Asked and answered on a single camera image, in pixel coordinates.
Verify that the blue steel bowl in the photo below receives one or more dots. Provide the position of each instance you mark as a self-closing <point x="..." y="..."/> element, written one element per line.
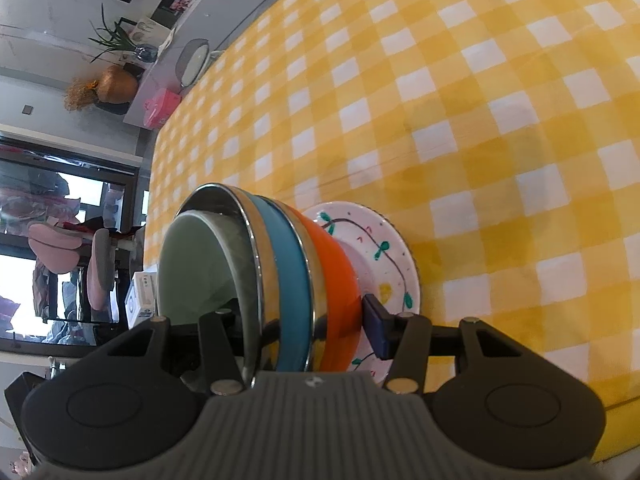
<point x="287" y="285"/>

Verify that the white cardboard box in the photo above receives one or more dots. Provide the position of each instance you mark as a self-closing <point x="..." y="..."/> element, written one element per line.
<point x="142" y="300"/>

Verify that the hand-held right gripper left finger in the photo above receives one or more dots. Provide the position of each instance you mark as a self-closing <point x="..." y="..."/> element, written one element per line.
<point x="217" y="335"/>

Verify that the white fruit-print plate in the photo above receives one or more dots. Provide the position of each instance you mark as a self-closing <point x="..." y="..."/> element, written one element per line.
<point x="380" y="260"/>

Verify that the glass sliding door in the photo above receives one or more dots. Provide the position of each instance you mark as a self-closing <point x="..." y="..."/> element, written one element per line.
<point x="100" y="195"/>

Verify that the blue glass vase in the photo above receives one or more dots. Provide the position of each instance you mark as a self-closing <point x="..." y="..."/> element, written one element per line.
<point x="146" y="52"/>

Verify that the orange steel bowl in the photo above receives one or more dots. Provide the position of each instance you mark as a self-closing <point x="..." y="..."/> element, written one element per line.
<point x="335" y="280"/>

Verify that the white paper bag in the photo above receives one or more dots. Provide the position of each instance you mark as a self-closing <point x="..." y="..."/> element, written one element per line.
<point x="150" y="32"/>

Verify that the hanging laundry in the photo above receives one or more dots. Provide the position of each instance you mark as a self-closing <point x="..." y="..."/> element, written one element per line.
<point x="35" y="200"/>

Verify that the green leafy plant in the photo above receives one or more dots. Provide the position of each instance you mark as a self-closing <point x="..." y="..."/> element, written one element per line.
<point x="112" y="35"/>

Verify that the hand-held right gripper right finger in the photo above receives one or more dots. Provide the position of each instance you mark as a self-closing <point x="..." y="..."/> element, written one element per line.
<point x="377" y="330"/>

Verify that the dried flower bunch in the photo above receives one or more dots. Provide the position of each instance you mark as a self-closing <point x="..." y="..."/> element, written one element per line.
<point x="80" y="94"/>

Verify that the black vase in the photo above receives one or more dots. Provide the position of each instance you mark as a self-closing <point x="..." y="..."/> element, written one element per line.
<point x="115" y="108"/>

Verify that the pink plastic box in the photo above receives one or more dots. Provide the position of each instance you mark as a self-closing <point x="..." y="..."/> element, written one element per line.
<point x="161" y="109"/>

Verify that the grey office chair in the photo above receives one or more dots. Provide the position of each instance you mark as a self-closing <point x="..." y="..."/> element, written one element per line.
<point x="55" y="250"/>

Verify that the yellow checked tablecloth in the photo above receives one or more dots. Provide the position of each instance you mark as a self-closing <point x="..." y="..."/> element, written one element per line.
<point x="500" y="110"/>

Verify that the pink card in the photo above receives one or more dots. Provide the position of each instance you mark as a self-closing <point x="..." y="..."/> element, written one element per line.
<point x="183" y="0"/>

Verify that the grey marble television cabinet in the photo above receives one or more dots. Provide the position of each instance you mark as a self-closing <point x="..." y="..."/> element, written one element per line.
<point x="210" y="10"/>

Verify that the brown round vase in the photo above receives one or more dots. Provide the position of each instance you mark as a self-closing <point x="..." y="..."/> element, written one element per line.
<point x="117" y="85"/>

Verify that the green ceramic bowl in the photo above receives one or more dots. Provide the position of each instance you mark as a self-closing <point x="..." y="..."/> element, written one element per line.
<point x="200" y="260"/>

